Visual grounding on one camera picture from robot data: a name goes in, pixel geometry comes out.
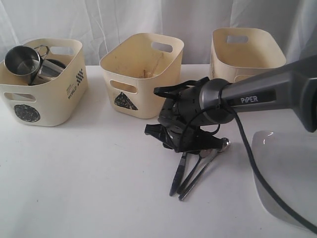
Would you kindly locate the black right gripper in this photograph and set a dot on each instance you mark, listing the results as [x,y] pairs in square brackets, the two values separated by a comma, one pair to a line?
[180,124]

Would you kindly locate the cream bin with triangle mark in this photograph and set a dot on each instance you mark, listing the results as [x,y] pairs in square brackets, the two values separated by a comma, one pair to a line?
[127,90]

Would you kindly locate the steel mug with solid handle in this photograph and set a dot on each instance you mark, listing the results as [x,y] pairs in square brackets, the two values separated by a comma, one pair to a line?
[50,69]

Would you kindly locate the steel mug with wire handle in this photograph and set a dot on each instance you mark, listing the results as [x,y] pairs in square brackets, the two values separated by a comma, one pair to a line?
[24,60]

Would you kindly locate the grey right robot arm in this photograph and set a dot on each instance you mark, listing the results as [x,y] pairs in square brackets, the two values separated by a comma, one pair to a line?
[292,86]

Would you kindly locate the stainless steel fork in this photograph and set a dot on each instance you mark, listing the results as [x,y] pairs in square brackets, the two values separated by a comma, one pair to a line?
[202,154]

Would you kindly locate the stainless steel table knife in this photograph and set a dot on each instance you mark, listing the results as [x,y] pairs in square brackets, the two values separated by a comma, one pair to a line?
[178,174]

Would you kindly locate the stainless steel spoon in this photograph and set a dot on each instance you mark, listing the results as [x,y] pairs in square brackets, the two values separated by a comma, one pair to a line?
[225,144]

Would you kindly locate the cream bin with square mark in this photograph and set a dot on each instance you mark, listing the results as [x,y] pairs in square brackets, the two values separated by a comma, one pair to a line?
[239,53]

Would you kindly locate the white square plate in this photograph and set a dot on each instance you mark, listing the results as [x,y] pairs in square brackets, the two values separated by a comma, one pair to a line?
[288,162]

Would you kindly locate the cream bin with circle mark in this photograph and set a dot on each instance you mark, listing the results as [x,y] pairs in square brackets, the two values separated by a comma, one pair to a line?
[53,102]

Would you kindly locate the white backdrop curtain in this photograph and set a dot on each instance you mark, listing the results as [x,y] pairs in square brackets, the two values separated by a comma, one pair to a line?
[101,25]

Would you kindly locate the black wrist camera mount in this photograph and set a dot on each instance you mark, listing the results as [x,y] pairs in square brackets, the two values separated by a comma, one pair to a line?
[172,92]

